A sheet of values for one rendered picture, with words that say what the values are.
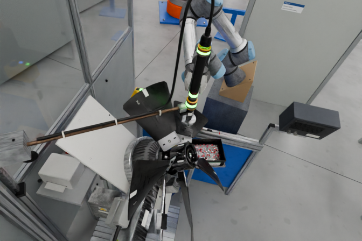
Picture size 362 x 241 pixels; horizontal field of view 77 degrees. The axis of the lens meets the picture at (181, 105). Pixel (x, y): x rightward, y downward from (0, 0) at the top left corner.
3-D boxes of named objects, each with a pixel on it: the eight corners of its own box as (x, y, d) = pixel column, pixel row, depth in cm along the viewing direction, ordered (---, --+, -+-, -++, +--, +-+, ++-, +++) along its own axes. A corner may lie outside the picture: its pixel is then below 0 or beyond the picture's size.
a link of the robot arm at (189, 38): (172, 5, 130) (178, 82, 114) (187, -6, 124) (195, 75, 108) (185, 14, 139) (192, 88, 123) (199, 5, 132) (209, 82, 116)
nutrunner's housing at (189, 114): (184, 127, 98) (206, 30, 65) (181, 120, 101) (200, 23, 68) (192, 125, 100) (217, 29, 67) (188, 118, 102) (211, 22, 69)
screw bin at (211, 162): (190, 167, 143) (192, 161, 137) (187, 144, 154) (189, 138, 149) (223, 166, 146) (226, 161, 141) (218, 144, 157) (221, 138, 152)
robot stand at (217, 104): (195, 143, 253) (217, 73, 181) (221, 154, 248) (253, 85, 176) (186, 165, 233) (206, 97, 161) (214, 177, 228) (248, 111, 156)
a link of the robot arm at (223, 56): (223, 67, 164) (213, 52, 158) (240, 60, 156) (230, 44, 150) (220, 76, 156) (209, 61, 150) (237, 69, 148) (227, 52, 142)
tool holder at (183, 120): (179, 128, 94) (182, 113, 87) (172, 116, 99) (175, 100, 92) (198, 123, 98) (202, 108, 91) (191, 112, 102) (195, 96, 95)
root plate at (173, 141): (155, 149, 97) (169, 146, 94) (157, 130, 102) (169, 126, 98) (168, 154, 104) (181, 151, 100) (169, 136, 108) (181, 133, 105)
